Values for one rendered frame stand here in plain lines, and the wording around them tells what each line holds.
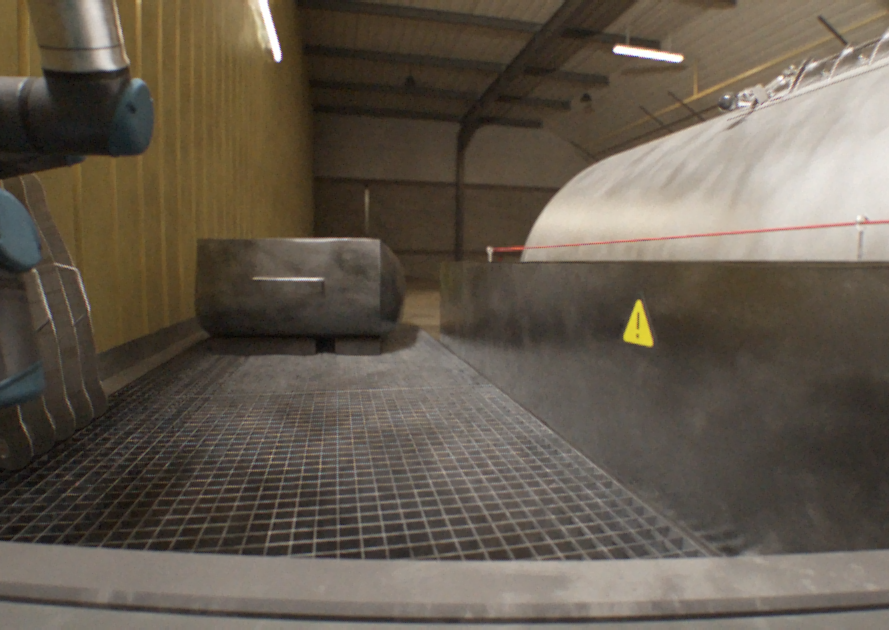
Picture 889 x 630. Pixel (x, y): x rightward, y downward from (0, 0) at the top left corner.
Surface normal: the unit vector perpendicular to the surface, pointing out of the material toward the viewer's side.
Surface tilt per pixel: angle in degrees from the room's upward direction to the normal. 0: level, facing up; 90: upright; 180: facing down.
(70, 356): 90
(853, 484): 90
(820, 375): 90
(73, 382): 90
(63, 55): 121
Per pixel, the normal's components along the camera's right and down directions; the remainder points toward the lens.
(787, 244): -0.93, -0.29
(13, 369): 0.93, -0.24
